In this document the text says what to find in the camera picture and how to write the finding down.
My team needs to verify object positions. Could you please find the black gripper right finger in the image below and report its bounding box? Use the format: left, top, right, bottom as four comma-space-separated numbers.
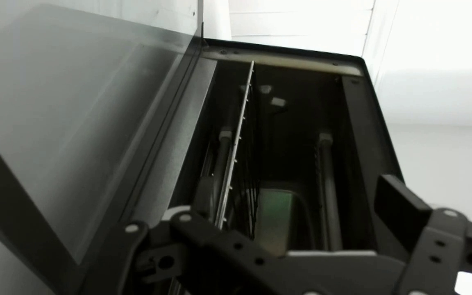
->
373, 172, 472, 295

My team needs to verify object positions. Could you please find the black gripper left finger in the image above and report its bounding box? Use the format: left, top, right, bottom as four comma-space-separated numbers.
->
78, 209, 324, 295

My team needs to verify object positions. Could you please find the metal wire oven tray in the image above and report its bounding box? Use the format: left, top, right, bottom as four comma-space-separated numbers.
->
211, 57, 260, 232

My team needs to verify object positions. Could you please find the black toaster oven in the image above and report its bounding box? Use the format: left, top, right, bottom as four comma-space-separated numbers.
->
131, 36, 408, 264

